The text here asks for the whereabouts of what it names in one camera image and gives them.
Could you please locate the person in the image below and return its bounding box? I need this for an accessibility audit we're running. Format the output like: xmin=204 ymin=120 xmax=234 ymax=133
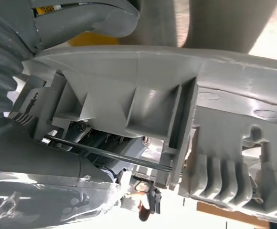
xmin=123 ymin=181 xmax=163 ymax=222

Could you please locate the brown cardboard box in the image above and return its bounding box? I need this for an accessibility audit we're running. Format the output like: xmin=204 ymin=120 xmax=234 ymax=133
xmin=197 ymin=201 xmax=270 ymax=229

